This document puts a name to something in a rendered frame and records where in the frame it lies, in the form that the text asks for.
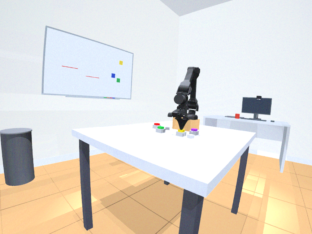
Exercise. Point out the red button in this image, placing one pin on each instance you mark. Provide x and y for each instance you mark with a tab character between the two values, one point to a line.
156	125

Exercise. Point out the yellow button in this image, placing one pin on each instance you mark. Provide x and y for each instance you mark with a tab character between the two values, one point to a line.
181	133

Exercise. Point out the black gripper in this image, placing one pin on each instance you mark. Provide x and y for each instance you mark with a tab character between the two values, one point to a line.
186	117

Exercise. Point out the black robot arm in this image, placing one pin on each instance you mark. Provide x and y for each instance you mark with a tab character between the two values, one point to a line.
186	88

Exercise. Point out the purple button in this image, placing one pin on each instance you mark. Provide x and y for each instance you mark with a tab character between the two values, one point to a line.
194	132

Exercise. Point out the green button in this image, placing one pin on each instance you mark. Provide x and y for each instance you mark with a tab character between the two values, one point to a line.
160	129

